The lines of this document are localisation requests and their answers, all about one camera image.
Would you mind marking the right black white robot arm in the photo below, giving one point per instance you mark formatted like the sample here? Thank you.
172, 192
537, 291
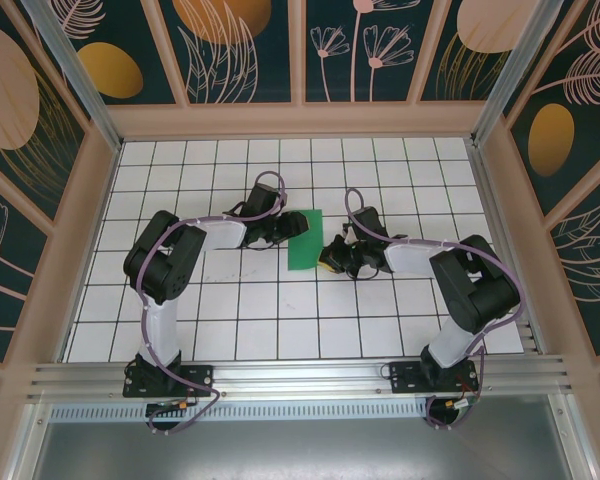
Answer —
480, 295

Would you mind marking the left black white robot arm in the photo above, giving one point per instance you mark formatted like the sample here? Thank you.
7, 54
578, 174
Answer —
165, 260

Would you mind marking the grey metal shelf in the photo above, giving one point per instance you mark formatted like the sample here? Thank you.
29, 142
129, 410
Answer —
300, 450

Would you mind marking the long aluminium mounting rail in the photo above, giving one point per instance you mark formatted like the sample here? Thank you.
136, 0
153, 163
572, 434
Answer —
300, 372

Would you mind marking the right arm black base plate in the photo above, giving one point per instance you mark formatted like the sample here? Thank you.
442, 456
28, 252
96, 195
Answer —
405, 380

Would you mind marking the aluminium side rail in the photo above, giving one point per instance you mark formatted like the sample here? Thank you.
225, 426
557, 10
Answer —
486, 190

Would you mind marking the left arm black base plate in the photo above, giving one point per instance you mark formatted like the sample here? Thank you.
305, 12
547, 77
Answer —
200, 380

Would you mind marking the aluminium frame post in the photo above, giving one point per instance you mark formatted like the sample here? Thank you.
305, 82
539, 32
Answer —
510, 70
80, 85

